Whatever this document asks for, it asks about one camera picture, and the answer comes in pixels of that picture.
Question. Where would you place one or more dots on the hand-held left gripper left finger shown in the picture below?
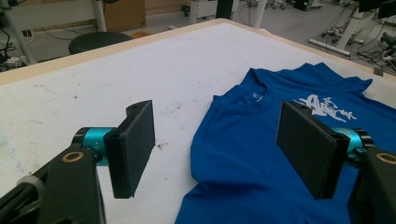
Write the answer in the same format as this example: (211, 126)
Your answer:
(130, 155)

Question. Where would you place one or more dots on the black metal pole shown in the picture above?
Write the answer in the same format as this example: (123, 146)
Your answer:
(224, 7)

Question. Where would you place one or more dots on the light wooden table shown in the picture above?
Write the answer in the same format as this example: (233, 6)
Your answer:
(93, 53)

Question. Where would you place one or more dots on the white metal stand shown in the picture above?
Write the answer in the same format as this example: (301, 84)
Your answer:
(345, 34)

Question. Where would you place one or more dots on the white foam mat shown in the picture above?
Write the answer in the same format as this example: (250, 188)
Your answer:
(124, 74)

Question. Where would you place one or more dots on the blue t-shirt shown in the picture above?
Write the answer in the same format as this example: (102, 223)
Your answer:
(243, 161)

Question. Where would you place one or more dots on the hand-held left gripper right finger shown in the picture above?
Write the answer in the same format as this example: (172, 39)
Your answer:
(306, 149)

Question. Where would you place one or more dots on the black round stool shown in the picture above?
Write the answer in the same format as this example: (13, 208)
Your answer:
(96, 41)

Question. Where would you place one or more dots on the brown cardboard box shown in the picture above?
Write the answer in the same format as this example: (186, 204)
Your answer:
(124, 14)

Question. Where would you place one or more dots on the white desk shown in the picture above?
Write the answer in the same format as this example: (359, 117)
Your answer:
(56, 11)

